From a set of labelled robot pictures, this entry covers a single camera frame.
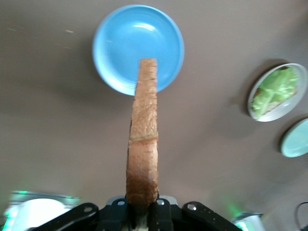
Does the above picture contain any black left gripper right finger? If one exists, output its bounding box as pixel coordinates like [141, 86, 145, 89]
[148, 198, 243, 231]

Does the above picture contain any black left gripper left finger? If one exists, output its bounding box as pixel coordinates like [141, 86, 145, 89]
[30, 196, 135, 231]

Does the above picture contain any brown bread slice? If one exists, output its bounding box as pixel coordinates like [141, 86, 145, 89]
[255, 88, 298, 115]
[125, 58, 159, 229]

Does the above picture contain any green lettuce leaf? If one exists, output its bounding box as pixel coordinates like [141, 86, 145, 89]
[251, 67, 299, 120]

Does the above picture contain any mint green plate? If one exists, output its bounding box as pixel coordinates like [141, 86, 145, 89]
[280, 118, 308, 158]

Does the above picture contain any beige plate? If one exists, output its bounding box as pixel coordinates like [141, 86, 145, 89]
[247, 63, 308, 123]

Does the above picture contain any blue plate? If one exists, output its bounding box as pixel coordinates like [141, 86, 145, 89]
[92, 4, 185, 96]

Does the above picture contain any brown table cloth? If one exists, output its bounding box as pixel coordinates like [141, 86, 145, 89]
[0, 0, 308, 231]

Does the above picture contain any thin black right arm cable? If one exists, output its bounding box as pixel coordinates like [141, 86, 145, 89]
[295, 201, 308, 229]

